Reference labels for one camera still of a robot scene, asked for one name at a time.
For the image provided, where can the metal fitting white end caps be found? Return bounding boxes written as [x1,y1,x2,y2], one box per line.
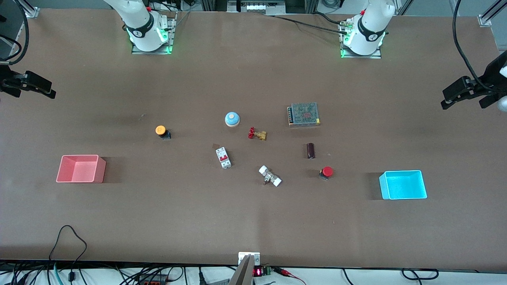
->
[258,165,282,188]

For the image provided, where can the black coiled cable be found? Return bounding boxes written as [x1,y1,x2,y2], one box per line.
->
[401,268,440,281]

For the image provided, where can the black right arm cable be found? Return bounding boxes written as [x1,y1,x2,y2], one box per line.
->
[0,0,30,66]

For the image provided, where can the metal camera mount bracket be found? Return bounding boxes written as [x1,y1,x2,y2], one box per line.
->
[229,252,261,285]

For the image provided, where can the black looped cable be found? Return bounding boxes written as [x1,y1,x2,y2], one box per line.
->
[49,225,88,282]

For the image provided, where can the black cable on table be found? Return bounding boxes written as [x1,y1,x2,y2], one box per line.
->
[267,12,351,35]

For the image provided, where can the pink plastic box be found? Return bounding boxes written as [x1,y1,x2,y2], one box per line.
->
[56,155,107,184]

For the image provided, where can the cyan plastic box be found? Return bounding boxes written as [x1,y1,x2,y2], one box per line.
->
[379,170,428,200]

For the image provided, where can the white circuit breaker red switch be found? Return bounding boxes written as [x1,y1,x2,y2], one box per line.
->
[215,147,232,169]

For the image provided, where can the red clip lead wire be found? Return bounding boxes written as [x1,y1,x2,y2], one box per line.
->
[273,268,307,285]

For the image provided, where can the metal mesh power supply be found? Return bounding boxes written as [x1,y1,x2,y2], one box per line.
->
[287,103,321,127]

